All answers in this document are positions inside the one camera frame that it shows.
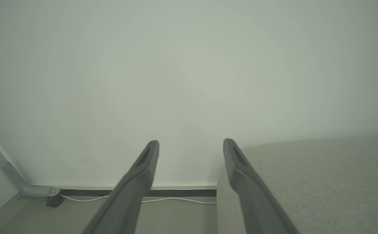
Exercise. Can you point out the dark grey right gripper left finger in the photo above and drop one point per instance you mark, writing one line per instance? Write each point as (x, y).
(127, 195)

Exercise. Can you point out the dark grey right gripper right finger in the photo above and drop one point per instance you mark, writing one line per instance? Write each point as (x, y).
(254, 198)

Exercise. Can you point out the black baseboard strip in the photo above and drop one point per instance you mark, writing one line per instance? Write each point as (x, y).
(182, 193)

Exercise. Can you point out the grey fabric sofa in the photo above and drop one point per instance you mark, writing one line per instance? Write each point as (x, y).
(322, 185)

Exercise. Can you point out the black caster wheel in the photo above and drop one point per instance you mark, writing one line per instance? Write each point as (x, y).
(54, 201)

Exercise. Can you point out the grey metal frame leg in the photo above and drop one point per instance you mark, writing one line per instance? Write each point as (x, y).
(13, 175)

